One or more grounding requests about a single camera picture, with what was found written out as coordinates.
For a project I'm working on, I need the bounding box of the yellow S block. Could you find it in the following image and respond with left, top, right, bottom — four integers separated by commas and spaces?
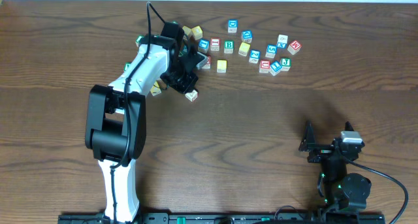
217, 60, 227, 73

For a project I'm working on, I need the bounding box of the blue 1 block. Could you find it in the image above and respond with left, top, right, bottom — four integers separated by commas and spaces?
269, 61, 283, 76

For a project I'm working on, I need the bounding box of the green V block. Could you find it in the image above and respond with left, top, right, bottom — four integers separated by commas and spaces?
124, 62, 131, 71

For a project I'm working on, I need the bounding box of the red U block centre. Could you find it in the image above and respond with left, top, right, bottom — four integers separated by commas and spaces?
202, 56, 211, 69

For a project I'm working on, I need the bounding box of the blue 5 block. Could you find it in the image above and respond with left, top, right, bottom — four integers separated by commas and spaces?
265, 44, 277, 59

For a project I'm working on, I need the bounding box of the green J block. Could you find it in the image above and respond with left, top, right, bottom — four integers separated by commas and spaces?
280, 58, 291, 71

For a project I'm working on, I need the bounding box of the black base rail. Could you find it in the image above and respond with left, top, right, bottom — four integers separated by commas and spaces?
57, 212, 386, 224

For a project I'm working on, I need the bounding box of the yellow block top left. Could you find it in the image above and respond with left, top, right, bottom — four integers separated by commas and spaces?
182, 26, 193, 39

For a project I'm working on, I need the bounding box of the red M block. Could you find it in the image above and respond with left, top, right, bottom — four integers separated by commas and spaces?
287, 40, 302, 55

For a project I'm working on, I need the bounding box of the blue D block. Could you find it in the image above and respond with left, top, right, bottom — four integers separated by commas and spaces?
227, 20, 238, 33

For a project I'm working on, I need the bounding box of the green B block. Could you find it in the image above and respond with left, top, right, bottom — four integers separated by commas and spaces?
224, 40, 234, 54

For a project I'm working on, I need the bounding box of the blue 2 block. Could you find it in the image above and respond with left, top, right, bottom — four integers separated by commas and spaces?
249, 50, 261, 64

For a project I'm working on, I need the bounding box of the red I block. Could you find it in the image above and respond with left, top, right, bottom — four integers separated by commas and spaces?
210, 37, 221, 52

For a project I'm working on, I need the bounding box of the red A block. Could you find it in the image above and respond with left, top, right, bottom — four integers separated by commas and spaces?
185, 89, 199, 102

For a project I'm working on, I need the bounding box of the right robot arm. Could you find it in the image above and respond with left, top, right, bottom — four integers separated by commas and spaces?
298, 121, 371, 216

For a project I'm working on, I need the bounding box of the yellow block lower centre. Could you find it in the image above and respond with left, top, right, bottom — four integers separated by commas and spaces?
150, 81, 162, 97

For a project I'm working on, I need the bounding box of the blue X block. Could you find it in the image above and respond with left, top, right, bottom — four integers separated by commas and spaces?
276, 34, 288, 49

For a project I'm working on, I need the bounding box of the yellow block top right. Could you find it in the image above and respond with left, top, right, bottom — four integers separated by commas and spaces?
191, 26, 203, 40

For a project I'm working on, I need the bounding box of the blue T block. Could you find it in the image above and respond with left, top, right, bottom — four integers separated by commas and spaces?
198, 39, 210, 54

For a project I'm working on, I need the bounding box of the yellow block beside B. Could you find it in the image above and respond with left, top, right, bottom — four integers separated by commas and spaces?
238, 42, 251, 57

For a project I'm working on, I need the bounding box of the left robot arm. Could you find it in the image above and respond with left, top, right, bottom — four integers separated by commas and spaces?
85, 22, 207, 223

